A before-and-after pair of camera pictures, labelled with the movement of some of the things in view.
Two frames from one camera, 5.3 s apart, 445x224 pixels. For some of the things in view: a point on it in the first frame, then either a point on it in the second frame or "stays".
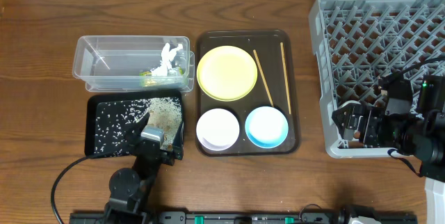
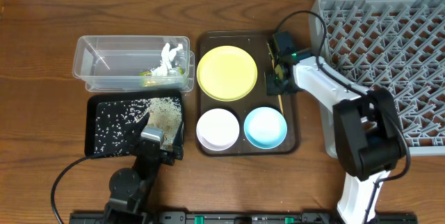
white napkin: x=167 y=56 stays
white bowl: x=217 y=129 stays
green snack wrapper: x=146 y=79 stays
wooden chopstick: x=263 y=78 -> x=271 y=56
